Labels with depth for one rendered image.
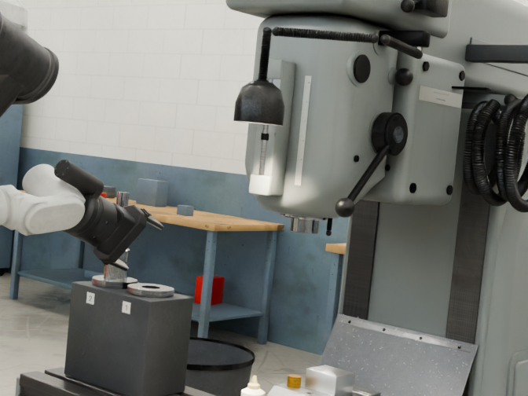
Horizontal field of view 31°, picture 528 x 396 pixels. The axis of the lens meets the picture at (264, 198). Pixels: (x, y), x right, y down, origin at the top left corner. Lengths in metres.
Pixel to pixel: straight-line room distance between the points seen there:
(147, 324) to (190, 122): 5.85
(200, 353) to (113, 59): 4.79
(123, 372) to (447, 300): 0.63
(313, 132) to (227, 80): 5.89
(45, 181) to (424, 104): 0.66
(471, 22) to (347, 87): 0.38
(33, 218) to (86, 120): 6.89
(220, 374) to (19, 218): 1.92
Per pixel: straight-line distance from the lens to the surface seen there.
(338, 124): 1.47
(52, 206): 1.61
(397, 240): 1.91
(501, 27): 1.89
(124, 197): 1.88
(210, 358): 3.84
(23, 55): 1.45
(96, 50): 8.47
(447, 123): 1.70
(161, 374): 1.82
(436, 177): 1.68
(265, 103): 1.33
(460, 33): 1.75
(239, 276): 7.17
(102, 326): 1.85
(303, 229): 1.55
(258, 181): 1.47
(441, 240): 1.86
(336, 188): 1.48
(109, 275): 1.89
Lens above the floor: 1.41
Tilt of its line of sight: 3 degrees down
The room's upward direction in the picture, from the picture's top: 6 degrees clockwise
